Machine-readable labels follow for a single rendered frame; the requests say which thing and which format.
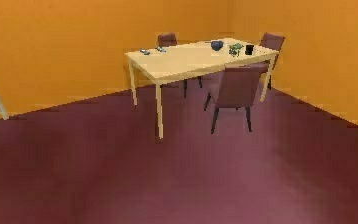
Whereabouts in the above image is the maroon dining chair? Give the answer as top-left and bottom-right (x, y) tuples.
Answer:
(203, 62), (270, 135)
(258, 32), (286, 91)
(157, 32), (204, 99)

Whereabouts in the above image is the pale wooden dining table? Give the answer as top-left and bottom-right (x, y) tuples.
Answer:
(124, 37), (280, 140)

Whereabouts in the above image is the dark blue bowl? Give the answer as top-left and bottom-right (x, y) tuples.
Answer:
(205, 39), (225, 52)

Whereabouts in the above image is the small green house plant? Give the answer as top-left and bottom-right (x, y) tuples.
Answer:
(228, 42), (244, 58)

